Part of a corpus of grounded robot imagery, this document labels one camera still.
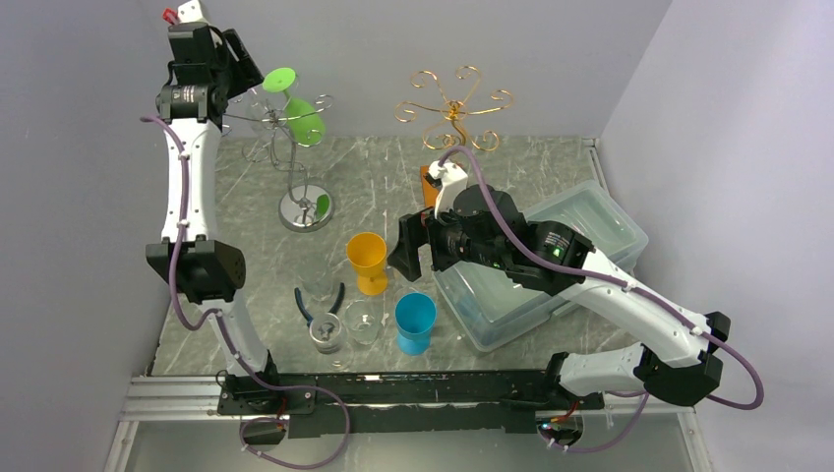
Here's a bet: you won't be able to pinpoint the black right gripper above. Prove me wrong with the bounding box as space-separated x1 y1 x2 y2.
387 201 508 279

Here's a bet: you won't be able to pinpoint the orange frosted wine glass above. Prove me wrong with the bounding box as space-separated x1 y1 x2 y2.
346 232 388 296

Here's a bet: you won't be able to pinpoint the blue wine glass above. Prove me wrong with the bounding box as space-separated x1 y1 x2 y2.
394 292 438 356

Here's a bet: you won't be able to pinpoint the ribbed clear wine glass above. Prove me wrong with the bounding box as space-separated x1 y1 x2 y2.
298 255 334 301

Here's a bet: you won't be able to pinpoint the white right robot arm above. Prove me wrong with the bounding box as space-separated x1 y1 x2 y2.
387 187 730 408

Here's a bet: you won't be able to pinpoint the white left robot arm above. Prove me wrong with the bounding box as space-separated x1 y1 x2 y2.
145 20 283 413

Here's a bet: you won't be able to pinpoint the green wine glass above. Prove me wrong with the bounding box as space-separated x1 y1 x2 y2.
262 67 327 148

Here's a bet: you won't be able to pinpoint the clear plastic storage box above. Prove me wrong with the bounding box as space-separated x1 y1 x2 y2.
432 179 650 354

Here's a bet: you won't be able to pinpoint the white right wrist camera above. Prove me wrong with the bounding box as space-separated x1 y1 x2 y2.
425 161 468 219

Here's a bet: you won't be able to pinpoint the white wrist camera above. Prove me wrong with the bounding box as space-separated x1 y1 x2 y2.
161 0 210 26
425 161 468 219

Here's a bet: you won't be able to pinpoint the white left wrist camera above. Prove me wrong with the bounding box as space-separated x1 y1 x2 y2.
161 0 210 26

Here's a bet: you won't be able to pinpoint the blue handled pliers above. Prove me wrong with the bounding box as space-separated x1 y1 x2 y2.
293 282 345 327

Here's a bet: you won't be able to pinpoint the gold wire glass rack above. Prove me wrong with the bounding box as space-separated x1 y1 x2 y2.
393 65 514 152

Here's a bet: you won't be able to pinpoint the chrome wire glass rack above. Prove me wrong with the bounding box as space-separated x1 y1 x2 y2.
234 88 334 233

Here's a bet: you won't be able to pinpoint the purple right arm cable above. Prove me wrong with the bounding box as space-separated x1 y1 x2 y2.
436 144 765 455

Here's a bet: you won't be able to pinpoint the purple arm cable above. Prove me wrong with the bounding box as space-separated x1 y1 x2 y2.
436 144 765 455
140 115 353 472

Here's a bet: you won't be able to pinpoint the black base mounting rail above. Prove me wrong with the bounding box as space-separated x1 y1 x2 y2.
216 369 605 439

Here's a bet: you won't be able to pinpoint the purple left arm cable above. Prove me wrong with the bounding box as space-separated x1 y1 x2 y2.
140 115 353 472

